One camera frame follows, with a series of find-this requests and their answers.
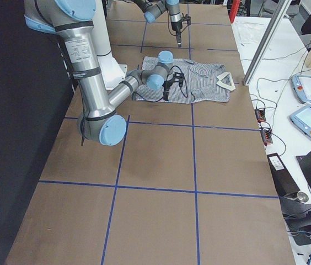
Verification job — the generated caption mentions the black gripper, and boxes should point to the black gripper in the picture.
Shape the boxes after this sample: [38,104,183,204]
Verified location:
[163,80,174,100]
[171,20,183,47]

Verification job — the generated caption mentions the striped polo shirt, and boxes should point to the striped polo shirt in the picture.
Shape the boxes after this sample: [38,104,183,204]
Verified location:
[132,56,237,104]

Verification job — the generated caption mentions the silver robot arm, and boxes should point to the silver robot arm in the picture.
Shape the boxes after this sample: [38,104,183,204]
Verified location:
[133,0,184,47]
[24,1,174,146]

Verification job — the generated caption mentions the clear plastic bag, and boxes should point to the clear plastic bag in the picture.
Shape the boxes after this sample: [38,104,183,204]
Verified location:
[232,22,266,46]

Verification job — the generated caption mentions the orange black terminal block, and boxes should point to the orange black terminal block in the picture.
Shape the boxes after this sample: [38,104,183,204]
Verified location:
[254,109,266,123]

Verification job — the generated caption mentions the black rectangular box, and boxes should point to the black rectangular box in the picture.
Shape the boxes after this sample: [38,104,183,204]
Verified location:
[267,153,300,197]

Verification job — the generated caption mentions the metal knob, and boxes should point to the metal knob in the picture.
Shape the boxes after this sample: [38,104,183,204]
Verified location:
[294,191,309,204]

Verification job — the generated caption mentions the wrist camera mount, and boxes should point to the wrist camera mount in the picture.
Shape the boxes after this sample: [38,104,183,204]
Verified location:
[171,72,185,87]
[181,13,191,26]

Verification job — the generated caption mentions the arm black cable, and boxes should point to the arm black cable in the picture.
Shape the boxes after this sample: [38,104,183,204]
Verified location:
[133,65,189,103]
[166,10,179,36]

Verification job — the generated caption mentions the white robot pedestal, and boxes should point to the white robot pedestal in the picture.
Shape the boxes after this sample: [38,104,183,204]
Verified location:
[92,0,127,90]

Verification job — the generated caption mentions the aluminium frame post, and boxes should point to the aluminium frame post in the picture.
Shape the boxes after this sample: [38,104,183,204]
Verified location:
[243,0,291,86]

